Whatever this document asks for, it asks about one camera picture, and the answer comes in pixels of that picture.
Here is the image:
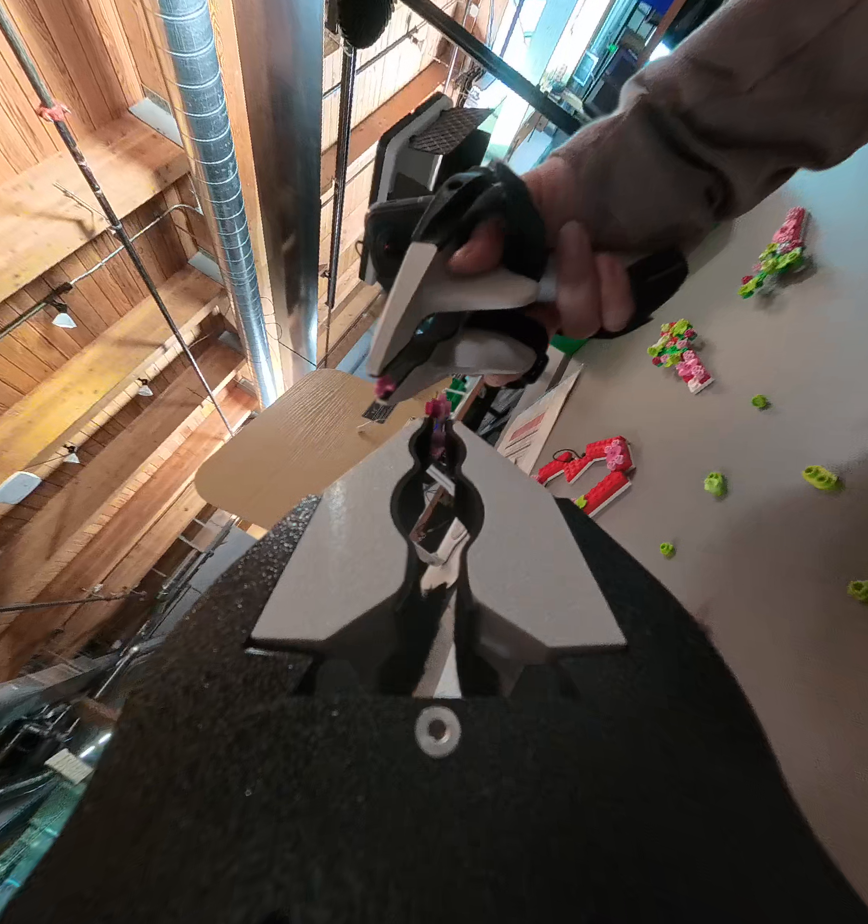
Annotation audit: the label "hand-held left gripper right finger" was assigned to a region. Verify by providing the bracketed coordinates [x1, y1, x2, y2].
[447, 421, 627, 695]

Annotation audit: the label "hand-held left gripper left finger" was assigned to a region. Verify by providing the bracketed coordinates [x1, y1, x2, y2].
[250, 417, 436, 695]

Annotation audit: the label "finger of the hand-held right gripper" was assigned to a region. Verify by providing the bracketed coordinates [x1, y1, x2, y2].
[392, 318, 545, 401]
[366, 243, 542, 387]

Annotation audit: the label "person's right forearm grey sleeve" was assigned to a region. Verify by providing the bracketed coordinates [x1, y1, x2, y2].
[549, 0, 868, 250]

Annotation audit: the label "red and white lego assembly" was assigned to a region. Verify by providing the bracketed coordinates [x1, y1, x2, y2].
[534, 435, 636, 518]

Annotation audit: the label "pink and green lego cluster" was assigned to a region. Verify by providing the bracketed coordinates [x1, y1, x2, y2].
[737, 206, 812, 299]
[646, 318, 714, 395]

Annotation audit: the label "person's right hand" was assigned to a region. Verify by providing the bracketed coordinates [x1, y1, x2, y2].
[447, 155, 637, 340]

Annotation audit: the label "white printed sheet red stripes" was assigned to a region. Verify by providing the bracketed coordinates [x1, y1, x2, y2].
[497, 364, 585, 475]

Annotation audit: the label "light wooden chair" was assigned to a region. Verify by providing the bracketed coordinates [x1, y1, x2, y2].
[194, 369, 422, 532]

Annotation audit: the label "grey steel beam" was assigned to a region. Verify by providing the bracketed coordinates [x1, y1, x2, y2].
[250, 0, 327, 371]

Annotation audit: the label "black metal bar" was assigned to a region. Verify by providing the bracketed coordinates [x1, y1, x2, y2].
[404, 0, 581, 136]

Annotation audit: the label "black round fixture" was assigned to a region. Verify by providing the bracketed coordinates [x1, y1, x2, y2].
[324, 0, 396, 313]

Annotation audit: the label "thin black pole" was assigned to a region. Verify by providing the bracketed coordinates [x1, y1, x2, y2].
[0, 0, 234, 436]

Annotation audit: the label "silver ribbed air duct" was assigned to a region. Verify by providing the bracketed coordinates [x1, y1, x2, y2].
[156, 0, 281, 410]

